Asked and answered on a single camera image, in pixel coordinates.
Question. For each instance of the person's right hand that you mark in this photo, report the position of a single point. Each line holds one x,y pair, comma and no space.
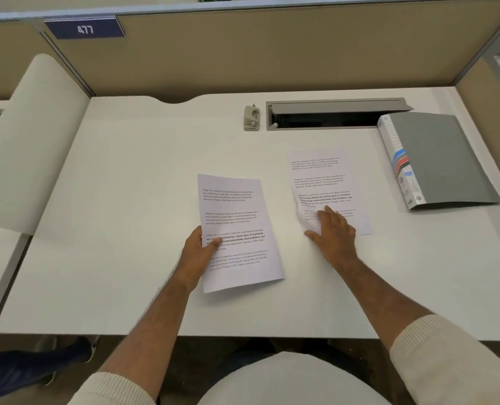
338,240

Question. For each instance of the person's left hand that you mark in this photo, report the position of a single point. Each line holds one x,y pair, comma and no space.
197,261

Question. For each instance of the grey ring binder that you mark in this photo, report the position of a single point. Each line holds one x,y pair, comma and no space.
444,160

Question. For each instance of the gray hole punch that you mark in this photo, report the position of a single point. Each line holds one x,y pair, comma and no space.
252,120

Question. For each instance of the person's right forearm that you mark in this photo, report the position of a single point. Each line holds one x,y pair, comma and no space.
380,299

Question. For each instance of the person's left forearm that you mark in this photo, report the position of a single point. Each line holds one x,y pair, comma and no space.
153,329

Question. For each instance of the dark blue trousers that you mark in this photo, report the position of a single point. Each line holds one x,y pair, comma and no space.
250,354

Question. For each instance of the gray shoe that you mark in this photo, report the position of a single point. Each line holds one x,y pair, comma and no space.
93,347

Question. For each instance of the cream knit sweater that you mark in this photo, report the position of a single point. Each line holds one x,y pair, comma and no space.
292,383

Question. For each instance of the beige side partition panel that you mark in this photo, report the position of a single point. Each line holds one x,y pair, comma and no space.
490,118

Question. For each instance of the wide beige partition panel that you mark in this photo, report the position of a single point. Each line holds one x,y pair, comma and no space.
275,50

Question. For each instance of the white curved desk divider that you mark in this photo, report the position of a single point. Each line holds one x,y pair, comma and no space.
30,143

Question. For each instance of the blue trouser leg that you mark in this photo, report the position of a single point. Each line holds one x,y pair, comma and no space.
13,371

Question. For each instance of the blue number sign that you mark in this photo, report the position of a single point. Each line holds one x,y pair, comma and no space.
85,29

